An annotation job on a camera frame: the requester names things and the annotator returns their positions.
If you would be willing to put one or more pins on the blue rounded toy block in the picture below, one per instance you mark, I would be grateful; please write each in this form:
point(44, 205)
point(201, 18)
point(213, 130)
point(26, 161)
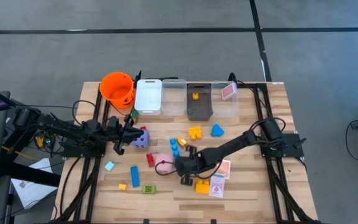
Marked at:
point(217, 130)

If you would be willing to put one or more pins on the light green toy block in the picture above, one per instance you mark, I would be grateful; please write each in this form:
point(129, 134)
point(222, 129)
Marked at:
point(148, 189)

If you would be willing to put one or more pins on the long red toy brick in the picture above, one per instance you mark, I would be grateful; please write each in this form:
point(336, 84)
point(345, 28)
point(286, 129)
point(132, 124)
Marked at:
point(150, 160)

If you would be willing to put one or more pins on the purple foam die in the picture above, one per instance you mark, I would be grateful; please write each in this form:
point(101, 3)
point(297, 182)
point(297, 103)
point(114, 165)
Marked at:
point(143, 141)

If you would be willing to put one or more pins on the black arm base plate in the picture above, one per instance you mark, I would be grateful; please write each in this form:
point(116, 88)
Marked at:
point(291, 149)
point(73, 152)

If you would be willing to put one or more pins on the black aluminium table frame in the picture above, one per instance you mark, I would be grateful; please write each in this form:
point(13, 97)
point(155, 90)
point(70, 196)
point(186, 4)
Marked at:
point(92, 186)

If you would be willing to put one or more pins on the red-backed playing card deck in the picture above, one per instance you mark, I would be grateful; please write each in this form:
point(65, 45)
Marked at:
point(229, 91)

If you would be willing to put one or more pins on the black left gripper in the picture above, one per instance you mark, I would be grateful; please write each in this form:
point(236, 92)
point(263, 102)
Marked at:
point(117, 129)

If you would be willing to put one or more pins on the yellow connector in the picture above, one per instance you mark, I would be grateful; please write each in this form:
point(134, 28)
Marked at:
point(39, 142)

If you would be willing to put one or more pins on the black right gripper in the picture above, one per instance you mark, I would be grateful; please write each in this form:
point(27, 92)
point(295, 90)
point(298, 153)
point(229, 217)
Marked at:
point(193, 164)

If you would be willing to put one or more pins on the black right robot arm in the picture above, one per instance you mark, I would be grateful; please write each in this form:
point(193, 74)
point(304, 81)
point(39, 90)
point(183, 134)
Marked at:
point(228, 146)

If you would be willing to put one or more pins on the small red toy block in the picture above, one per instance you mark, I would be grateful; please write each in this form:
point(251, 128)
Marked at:
point(143, 127)

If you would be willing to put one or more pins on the long green toy brick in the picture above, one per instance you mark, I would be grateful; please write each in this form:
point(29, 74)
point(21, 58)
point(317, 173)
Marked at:
point(135, 114)

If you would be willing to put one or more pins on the pink and white card box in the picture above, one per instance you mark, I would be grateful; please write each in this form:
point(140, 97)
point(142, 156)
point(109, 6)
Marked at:
point(217, 186)

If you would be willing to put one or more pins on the long blue block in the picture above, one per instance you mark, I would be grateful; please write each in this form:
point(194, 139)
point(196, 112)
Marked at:
point(135, 176)

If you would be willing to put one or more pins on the small yellow castle piece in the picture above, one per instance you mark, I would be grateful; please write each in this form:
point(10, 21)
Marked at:
point(195, 96)

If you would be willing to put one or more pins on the orange pumpkin face bucket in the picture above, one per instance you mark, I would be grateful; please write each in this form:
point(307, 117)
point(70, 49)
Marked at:
point(117, 90)

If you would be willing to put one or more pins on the white plastic bin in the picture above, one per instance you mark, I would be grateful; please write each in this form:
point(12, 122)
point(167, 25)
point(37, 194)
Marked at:
point(148, 96)

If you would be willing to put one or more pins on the grey plastic bin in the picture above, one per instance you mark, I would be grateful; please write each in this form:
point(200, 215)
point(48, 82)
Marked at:
point(199, 109)

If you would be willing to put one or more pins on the small yellow cube block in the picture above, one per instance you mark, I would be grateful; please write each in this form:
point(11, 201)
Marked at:
point(122, 187)

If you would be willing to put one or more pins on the yellow square toy block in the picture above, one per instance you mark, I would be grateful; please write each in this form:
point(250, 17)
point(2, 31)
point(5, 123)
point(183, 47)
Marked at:
point(195, 133)

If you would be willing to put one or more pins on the clear plastic bin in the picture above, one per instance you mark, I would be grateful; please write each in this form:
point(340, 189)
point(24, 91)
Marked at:
point(225, 109)
point(174, 99)

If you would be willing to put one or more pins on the small light blue block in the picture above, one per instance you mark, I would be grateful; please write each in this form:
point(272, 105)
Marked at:
point(109, 166)

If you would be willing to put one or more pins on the white paper sheets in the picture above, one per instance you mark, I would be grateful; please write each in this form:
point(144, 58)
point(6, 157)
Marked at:
point(33, 193)

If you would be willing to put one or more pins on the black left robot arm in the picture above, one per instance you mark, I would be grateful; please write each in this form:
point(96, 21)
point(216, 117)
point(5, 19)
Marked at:
point(73, 130)

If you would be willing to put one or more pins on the small orange-yellow toy block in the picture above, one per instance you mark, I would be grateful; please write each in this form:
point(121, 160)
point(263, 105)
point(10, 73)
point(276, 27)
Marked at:
point(182, 142)

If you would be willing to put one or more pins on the pink foam die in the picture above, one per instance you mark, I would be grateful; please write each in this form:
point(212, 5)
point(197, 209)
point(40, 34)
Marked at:
point(165, 166)

